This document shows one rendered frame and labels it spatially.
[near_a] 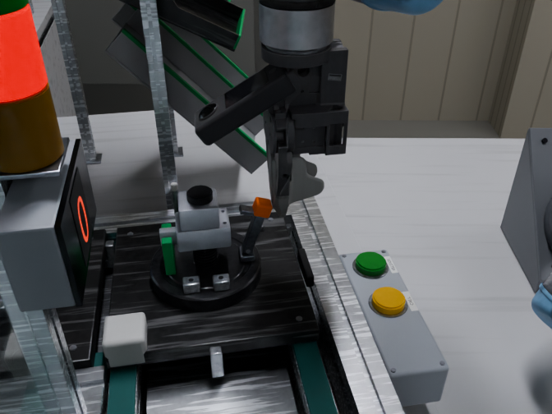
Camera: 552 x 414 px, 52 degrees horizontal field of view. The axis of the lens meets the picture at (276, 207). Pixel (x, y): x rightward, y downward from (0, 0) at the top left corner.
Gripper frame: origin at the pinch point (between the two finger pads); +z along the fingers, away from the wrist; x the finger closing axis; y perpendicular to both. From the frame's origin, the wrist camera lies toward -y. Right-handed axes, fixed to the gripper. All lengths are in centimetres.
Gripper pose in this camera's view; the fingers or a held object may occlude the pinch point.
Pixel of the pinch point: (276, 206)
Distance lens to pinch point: 68.6
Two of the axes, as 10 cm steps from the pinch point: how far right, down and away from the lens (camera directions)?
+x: -1.7, -5.6, 8.1
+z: 0.0, 8.2, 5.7
